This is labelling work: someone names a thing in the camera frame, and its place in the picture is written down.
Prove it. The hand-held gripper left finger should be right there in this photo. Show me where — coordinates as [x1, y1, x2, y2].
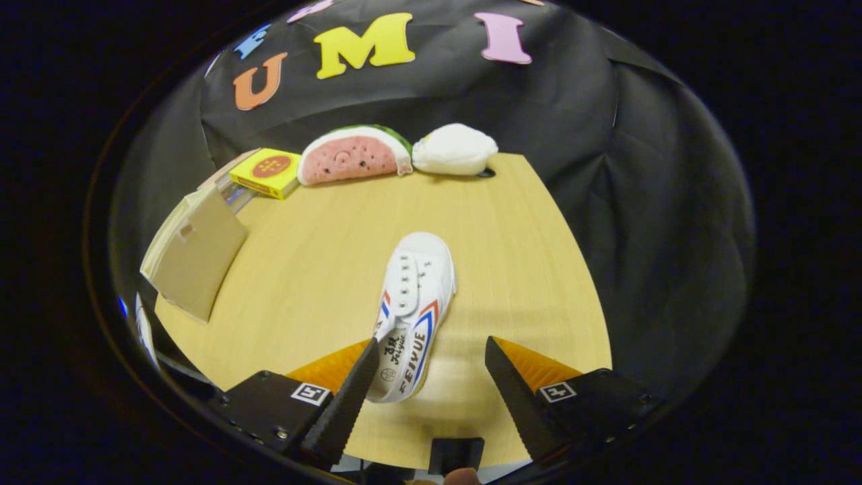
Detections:
[212, 338, 380, 469]

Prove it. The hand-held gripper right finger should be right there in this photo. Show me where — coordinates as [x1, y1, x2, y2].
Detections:
[485, 335, 664, 462]

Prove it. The white striped canvas shoe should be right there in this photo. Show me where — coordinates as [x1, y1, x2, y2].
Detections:
[367, 232, 457, 403]

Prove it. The beige storage box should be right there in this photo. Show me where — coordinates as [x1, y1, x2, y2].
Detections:
[139, 185, 248, 324]

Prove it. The watermelon slice plush toy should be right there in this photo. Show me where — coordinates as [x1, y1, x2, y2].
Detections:
[297, 125, 413, 186]

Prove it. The yellow book with red circle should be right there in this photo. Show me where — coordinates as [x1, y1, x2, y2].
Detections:
[229, 148, 302, 200]

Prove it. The white plush toy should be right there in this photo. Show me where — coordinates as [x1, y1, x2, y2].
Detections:
[411, 123, 499, 177]

